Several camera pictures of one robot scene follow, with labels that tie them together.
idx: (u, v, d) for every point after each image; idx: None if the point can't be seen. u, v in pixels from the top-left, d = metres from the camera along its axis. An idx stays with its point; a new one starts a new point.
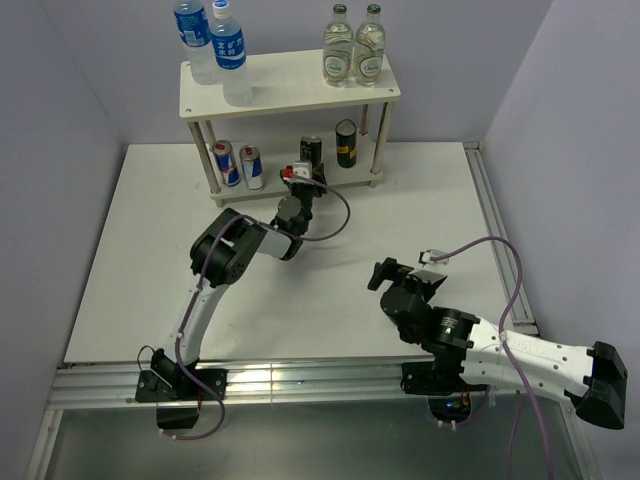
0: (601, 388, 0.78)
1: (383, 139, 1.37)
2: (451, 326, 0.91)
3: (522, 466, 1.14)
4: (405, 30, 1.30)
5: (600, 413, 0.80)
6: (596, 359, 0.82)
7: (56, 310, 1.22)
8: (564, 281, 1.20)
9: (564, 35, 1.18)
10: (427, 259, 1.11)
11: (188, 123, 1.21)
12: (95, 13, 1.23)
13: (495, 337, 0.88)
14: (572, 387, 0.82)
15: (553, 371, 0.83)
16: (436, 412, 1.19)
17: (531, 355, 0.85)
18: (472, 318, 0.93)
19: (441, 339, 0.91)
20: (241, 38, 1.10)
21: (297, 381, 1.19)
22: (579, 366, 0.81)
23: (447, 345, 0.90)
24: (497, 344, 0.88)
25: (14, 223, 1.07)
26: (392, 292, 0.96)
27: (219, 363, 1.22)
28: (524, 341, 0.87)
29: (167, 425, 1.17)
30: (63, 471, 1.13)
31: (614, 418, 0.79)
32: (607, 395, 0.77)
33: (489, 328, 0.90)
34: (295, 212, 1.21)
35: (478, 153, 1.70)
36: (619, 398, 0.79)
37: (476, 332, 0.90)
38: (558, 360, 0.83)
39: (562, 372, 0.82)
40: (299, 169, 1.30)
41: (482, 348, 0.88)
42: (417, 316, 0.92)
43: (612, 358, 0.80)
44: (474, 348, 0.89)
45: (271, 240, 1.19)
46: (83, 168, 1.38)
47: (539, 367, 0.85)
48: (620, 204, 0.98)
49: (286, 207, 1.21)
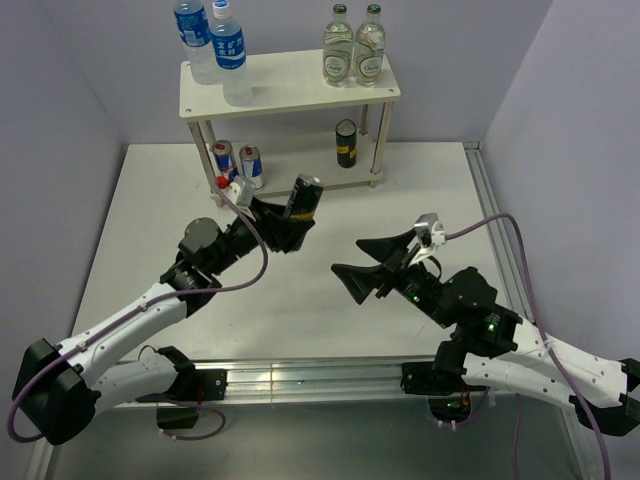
0: (634, 407, 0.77)
1: (383, 138, 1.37)
2: (494, 324, 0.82)
3: (523, 466, 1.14)
4: (405, 30, 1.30)
5: (617, 425, 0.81)
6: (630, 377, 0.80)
7: (56, 310, 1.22)
8: (564, 282, 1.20)
9: (565, 35, 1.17)
10: (439, 241, 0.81)
11: (188, 123, 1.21)
12: (95, 13, 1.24)
13: (538, 342, 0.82)
14: (604, 401, 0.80)
15: (591, 384, 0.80)
16: (436, 412, 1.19)
17: (572, 365, 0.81)
18: (514, 316, 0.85)
19: (485, 338, 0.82)
20: (241, 38, 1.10)
21: (296, 381, 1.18)
22: (619, 383, 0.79)
23: (491, 343, 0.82)
24: (540, 350, 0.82)
25: (14, 223, 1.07)
26: (465, 278, 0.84)
27: (219, 363, 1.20)
28: (567, 350, 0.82)
29: (166, 425, 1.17)
30: (64, 471, 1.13)
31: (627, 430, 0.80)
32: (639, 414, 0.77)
33: (531, 331, 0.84)
34: (209, 240, 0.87)
35: (478, 153, 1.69)
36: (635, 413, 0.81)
37: (519, 333, 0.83)
38: (596, 373, 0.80)
39: (600, 386, 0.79)
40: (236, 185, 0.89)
41: (524, 352, 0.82)
42: (485, 310, 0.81)
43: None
44: (517, 350, 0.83)
45: (157, 321, 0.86)
46: (83, 168, 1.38)
47: (576, 378, 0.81)
48: (620, 204, 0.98)
49: (195, 233, 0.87)
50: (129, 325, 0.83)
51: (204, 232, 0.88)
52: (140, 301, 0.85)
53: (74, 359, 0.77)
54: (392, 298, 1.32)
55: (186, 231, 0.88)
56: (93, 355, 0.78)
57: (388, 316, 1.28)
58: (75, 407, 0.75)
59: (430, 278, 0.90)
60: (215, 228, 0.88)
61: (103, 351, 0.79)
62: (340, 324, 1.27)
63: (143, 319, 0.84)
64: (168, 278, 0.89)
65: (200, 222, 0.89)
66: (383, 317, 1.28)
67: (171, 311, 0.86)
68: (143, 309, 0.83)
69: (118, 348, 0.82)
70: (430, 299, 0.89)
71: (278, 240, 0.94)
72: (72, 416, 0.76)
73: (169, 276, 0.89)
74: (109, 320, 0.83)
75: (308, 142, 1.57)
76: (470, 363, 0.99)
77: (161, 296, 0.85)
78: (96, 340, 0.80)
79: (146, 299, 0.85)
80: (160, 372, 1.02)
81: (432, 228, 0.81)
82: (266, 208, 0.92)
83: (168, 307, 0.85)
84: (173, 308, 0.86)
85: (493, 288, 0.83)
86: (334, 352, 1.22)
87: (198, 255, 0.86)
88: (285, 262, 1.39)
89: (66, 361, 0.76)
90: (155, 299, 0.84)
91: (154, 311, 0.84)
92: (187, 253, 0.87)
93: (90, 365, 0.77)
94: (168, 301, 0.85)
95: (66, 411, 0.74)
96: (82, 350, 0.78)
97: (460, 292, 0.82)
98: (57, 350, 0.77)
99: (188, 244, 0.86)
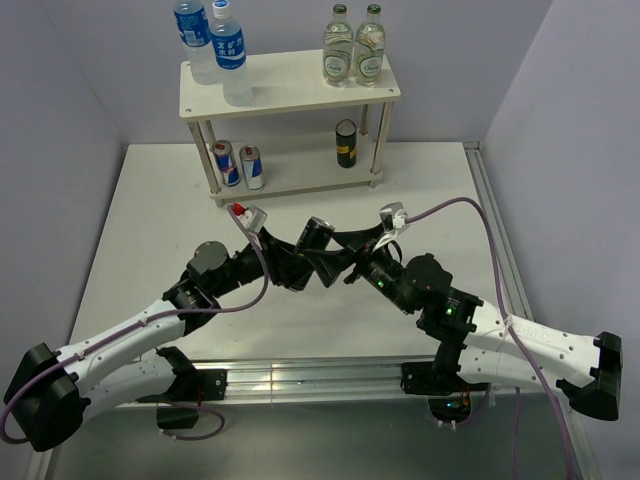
0: (608, 381, 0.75)
1: (383, 138, 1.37)
2: (452, 307, 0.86)
3: (523, 466, 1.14)
4: (405, 30, 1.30)
5: (599, 403, 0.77)
6: (603, 350, 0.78)
7: (55, 310, 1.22)
8: (564, 282, 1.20)
9: (565, 36, 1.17)
10: (400, 225, 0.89)
11: (188, 123, 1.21)
12: (95, 13, 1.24)
13: (499, 321, 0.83)
14: (576, 377, 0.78)
15: (559, 361, 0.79)
16: (436, 412, 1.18)
17: (539, 343, 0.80)
18: (474, 298, 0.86)
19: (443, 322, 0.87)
20: (241, 38, 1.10)
21: (296, 381, 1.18)
22: (587, 357, 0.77)
23: (449, 327, 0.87)
24: (501, 330, 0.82)
25: (14, 222, 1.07)
26: (420, 264, 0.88)
27: (219, 363, 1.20)
28: (530, 328, 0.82)
29: (166, 425, 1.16)
30: (64, 470, 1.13)
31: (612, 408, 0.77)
32: (614, 388, 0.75)
33: (491, 311, 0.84)
34: (217, 263, 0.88)
35: (478, 153, 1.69)
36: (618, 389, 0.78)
37: (479, 314, 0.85)
38: (564, 349, 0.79)
39: (568, 361, 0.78)
40: (250, 215, 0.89)
41: (484, 333, 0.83)
42: (441, 293, 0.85)
43: (620, 349, 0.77)
44: (476, 332, 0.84)
45: (154, 340, 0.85)
46: (83, 168, 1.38)
47: (545, 356, 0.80)
48: (620, 205, 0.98)
49: (205, 254, 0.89)
50: (127, 339, 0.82)
51: (213, 255, 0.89)
52: (141, 316, 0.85)
53: (70, 367, 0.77)
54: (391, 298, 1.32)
55: (196, 253, 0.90)
56: (89, 365, 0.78)
57: (388, 316, 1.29)
58: (65, 416, 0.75)
59: (394, 264, 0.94)
60: (224, 253, 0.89)
61: (100, 362, 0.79)
62: (340, 323, 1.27)
63: (142, 335, 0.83)
64: (170, 296, 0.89)
65: (210, 245, 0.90)
66: (383, 317, 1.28)
67: (170, 330, 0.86)
68: (144, 325, 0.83)
69: (114, 360, 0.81)
70: (393, 284, 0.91)
71: (281, 273, 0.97)
72: (60, 425, 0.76)
73: (171, 293, 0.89)
74: (108, 331, 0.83)
75: (308, 143, 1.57)
76: (465, 358, 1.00)
77: (162, 312, 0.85)
78: (94, 349, 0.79)
79: (147, 315, 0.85)
80: (159, 375, 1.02)
81: (394, 213, 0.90)
82: (272, 241, 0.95)
83: (168, 325, 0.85)
84: (173, 327, 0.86)
85: (450, 274, 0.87)
86: (333, 352, 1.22)
87: (205, 277, 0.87)
88: None
89: (62, 368, 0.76)
90: (156, 315, 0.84)
91: (154, 328, 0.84)
92: (194, 273, 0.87)
93: (85, 375, 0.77)
94: (169, 318, 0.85)
95: (56, 419, 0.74)
96: (79, 359, 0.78)
97: (413, 276, 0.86)
98: (55, 356, 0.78)
99: (196, 265, 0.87)
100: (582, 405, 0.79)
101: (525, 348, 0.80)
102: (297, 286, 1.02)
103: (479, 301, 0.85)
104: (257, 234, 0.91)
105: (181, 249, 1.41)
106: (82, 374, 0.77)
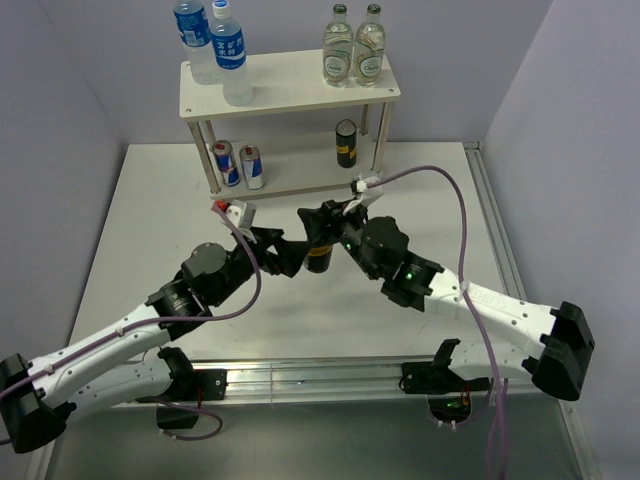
0: (557, 347, 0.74)
1: (384, 138, 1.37)
2: (412, 272, 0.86)
3: (523, 466, 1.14)
4: (405, 31, 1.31)
5: (551, 373, 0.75)
6: (559, 319, 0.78)
7: (55, 310, 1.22)
8: (563, 283, 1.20)
9: (565, 36, 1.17)
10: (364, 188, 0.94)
11: (188, 123, 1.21)
12: (96, 14, 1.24)
13: (456, 286, 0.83)
14: (529, 346, 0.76)
15: (511, 327, 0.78)
16: (436, 412, 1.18)
17: (493, 309, 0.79)
18: (435, 265, 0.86)
19: (401, 285, 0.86)
20: (241, 38, 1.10)
21: (297, 381, 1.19)
22: (539, 325, 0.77)
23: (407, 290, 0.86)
24: (457, 294, 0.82)
25: (14, 222, 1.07)
26: (379, 224, 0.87)
27: (219, 363, 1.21)
28: (488, 294, 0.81)
29: (165, 425, 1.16)
30: (64, 470, 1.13)
31: (564, 380, 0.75)
32: (562, 354, 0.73)
33: (450, 277, 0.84)
34: (215, 267, 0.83)
35: (478, 153, 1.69)
36: (576, 364, 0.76)
37: (437, 280, 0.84)
38: (518, 316, 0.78)
39: (519, 327, 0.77)
40: (234, 206, 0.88)
41: (440, 297, 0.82)
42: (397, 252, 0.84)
43: (576, 320, 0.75)
44: (432, 295, 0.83)
45: (134, 348, 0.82)
46: (83, 168, 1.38)
47: (497, 322, 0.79)
48: (620, 204, 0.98)
49: (202, 256, 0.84)
50: (100, 350, 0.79)
51: (212, 258, 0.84)
52: (118, 326, 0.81)
53: (39, 382, 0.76)
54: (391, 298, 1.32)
55: (192, 253, 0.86)
56: (58, 380, 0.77)
57: (388, 315, 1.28)
58: (40, 427, 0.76)
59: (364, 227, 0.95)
60: (222, 257, 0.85)
61: (69, 376, 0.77)
62: (340, 323, 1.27)
63: (118, 345, 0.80)
64: (156, 301, 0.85)
65: (209, 246, 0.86)
66: (383, 317, 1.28)
67: (150, 339, 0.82)
68: (120, 335, 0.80)
69: (87, 373, 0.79)
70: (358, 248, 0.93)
71: (284, 261, 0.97)
72: (37, 434, 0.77)
73: (158, 297, 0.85)
74: (83, 342, 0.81)
75: (308, 143, 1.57)
76: (456, 355, 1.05)
77: (141, 322, 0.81)
78: (64, 364, 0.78)
79: (125, 324, 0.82)
80: (153, 379, 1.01)
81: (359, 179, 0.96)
82: (273, 232, 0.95)
83: (147, 334, 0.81)
84: (153, 336, 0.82)
85: (407, 236, 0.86)
86: (333, 352, 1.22)
87: (198, 279, 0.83)
88: None
89: (31, 382, 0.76)
90: (133, 326, 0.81)
91: (131, 338, 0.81)
92: (188, 275, 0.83)
93: (53, 390, 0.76)
94: (147, 328, 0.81)
95: (28, 431, 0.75)
96: (47, 375, 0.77)
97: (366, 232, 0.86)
98: (26, 369, 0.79)
99: (190, 265, 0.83)
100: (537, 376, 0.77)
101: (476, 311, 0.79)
102: (291, 271, 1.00)
103: (442, 268, 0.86)
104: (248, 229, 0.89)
105: (181, 249, 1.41)
106: (54, 388, 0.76)
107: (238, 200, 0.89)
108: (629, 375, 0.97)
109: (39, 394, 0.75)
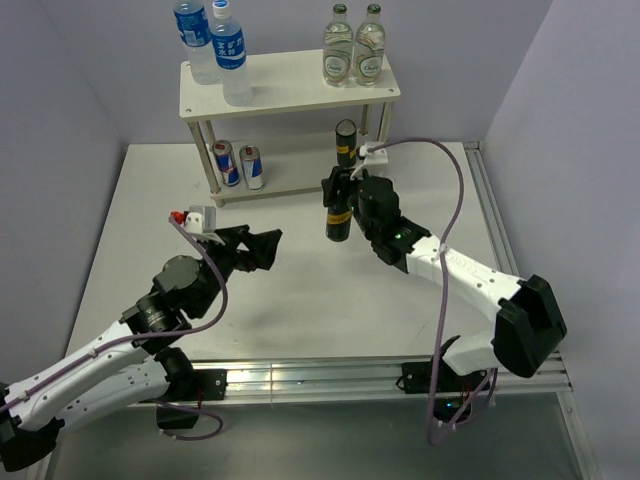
0: (510, 309, 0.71)
1: (384, 138, 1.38)
2: (401, 233, 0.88)
3: (522, 465, 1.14)
4: (405, 31, 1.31)
5: (504, 337, 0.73)
6: (525, 290, 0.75)
7: (55, 310, 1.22)
8: (563, 283, 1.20)
9: (564, 36, 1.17)
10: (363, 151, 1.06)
11: (188, 123, 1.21)
12: (95, 14, 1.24)
13: (436, 249, 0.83)
14: (490, 309, 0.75)
15: (475, 289, 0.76)
16: (436, 412, 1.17)
17: (463, 271, 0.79)
18: (425, 231, 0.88)
19: (388, 244, 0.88)
20: (241, 38, 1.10)
21: (297, 381, 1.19)
22: (501, 289, 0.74)
23: (393, 249, 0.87)
24: (434, 255, 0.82)
25: (14, 222, 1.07)
26: (376, 184, 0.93)
27: (219, 363, 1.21)
28: (464, 259, 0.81)
29: (165, 425, 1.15)
30: (64, 471, 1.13)
31: (517, 343, 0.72)
32: (513, 316, 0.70)
33: (433, 241, 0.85)
34: (187, 280, 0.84)
35: (478, 153, 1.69)
36: (533, 336, 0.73)
37: (423, 242, 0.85)
38: (484, 280, 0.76)
39: (483, 290, 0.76)
40: (193, 215, 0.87)
41: (418, 257, 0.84)
42: (386, 207, 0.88)
43: (539, 291, 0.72)
44: (412, 255, 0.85)
45: (112, 366, 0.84)
46: (83, 168, 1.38)
47: (464, 285, 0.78)
48: (620, 204, 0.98)
49: (175, 271, 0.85)
50: (75, 372, 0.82)
51: (183, 272, 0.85)
52: (91, 348, 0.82)
53: (16, 408, 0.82)
54: (392, 298, 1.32)
55: (164, 269, 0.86)
56: (32, 406, 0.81)
57: (388, 315, 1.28)
58: (23, 447, 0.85)
59: None
60: (195, 271, 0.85)
61: (44, 402, 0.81)
62: (340, 323, 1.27)
63: (90, 368, 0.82)
64: (129, 319, 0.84)
65: (182, 260, 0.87)
66: (383, 317, 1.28)
67: (123, 358, 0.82)
68: (91, 358, 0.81)
69: (63, 396, 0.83)
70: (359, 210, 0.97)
71: (259, 256, 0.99)
72: (24, 452, 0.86)
73: (131, 315, 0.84)
74: (58, 366, 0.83)
75: (308, 143, 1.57)
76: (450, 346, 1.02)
77: (112, 343, 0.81)
78: (37, 390, 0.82)
79: (97, 345, 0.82)
80: (147, 384, 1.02)
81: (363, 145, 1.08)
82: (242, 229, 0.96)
83: (119, 355, 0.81)
84: (124, 355, 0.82)
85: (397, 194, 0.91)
86: (334, 352, 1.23)
87: (171, 295, 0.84)
88: (285, 262, 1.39)
89: (8, 409, 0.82)
90: (103, 347, 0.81)
91: (103, 360, 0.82)
92: (160, 289, 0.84)
93: (30, 415, 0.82)
94: (119, 348, 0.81)
95: (12, 452, 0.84)
96: (22, 401, 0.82)
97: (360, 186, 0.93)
98: (3, 395, 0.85)
99: (162, 280, 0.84)
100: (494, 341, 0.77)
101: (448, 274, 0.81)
102: (268, 264, 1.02)
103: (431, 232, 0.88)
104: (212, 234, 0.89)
105: (181, 249, 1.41)
106: (31, 412, 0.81)
107: (196, 206, 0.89)
108: (629, 374, 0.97)
109: (16, 421, 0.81)
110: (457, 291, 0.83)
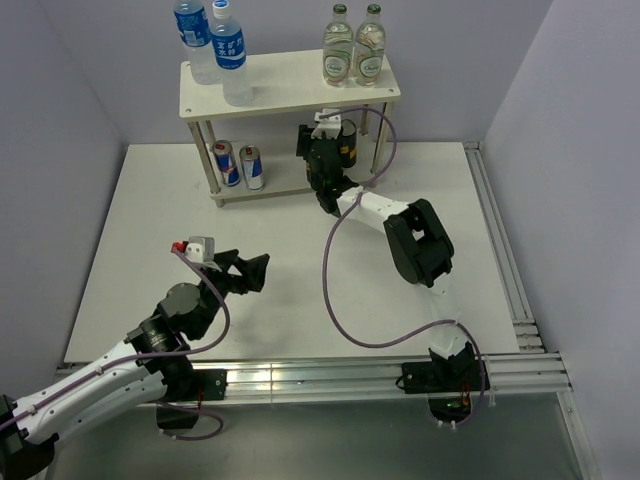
0: (391, 218, 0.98)
1: (384, 141, 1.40)
2: (337, 188, 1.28)
3: (522, 465, 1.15)
4: (406, 31, 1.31)
5: (396, 246, 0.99)
6: (411, 210, 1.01)
7: (55, 310, 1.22)
8: (563, 283, 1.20)
9: (564, 38, 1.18)
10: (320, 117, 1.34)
11: (188, 123, 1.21)
12: (95, 13, 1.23)
13: (356, 191, 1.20)
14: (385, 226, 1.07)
15: (377, 213, 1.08)
16: (436, 412, 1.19)
17: (371, 204, 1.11)
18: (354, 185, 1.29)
19: (327, 195, 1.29)
20: (241, 38, 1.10)
21: (296, 381, 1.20)
22: (392, 209, 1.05)
23: (330, 199, 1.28)
24: (353, 196, 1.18)
25: (13, 222, 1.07)
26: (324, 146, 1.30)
27: (219, 363, 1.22)
28: (373, 197, 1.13)
29: (165, 425, 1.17)
30: (64, 471, 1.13)
31: (401, 247, 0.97)
32: (393, 222, 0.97)
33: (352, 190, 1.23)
34: (188, 307, 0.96)
35: (478, 153, 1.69)
36: (414, 243, 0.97)
37: (348, 191, 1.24)
38: (382, 206, 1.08)
39: (381, 213, 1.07)
40: (193, 244, 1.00)
41: (345, 199, 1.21)
42: (328, 167, 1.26)
43: (418, 207, 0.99)
44: (341, 198, 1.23)
45: (117, 383, 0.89)
46: (83, 168, 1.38)
47: (370, 212, 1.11)
48: (621, 204, 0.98)
49: (178, 296, 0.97)
50: (82, 387, 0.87)
51: (186, 298, 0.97)
52: (98, 365, 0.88)
53: (23, 421, 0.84)
54: (391, 297, 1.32)
55: (168, 295, 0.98)
56: (40, 419, 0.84)
57: (388, 314, 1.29)
58: (27, 460, 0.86)
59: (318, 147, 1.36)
60: (196, 299, 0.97)
61: (51, 415, 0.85)
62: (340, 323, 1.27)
63: (98, 383, 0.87)
64: (134, 339, 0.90)
65: (185, 287, 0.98)
66: (384, 317, 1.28)
67: (128, 375, 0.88)
68: (99, 374, 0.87)
69: (70, 409, 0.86)
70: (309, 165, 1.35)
71: (252, 280, 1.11)
72: (26, 465, 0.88)
73: (137, 335, 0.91)
74: (66, 382, 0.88)
75: None
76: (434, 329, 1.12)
77: (118, 360, 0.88)
78: (45, 404, 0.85)
79: (103, 363, 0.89)
80: (144, 390, 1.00)
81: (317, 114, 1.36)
82: (237, 257, 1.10)
83: (125, 372, 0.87)
84: (130, 373, 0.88)
85: (337, 157, 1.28)
86: (334, 352, 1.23)
87: (174, 319, 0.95)
88: (285, 261, 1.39)
89: (15, 422, 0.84)
90: (111, 363, 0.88)
91: (110, 375, 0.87)
92: (164, 313, 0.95)
93: (36, 429, 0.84)
94: (126, 365, 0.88)
95: (16, 464, 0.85)
96: (30, 414, 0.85)
97: (313, 148, 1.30)
98: (11, 409, 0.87)
99: (166, 305, 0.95)
100: (393, 255, 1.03)
101: (359, 203, 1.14)
102: (259, 288, 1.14)
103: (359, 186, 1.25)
104: (212, 260, 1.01)
105: None
106: (37, 425, 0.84)
107: (196, 237, 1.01)
108: (628, 374, 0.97)
109: (24, 433, 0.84)
110: (366, 219, 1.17)
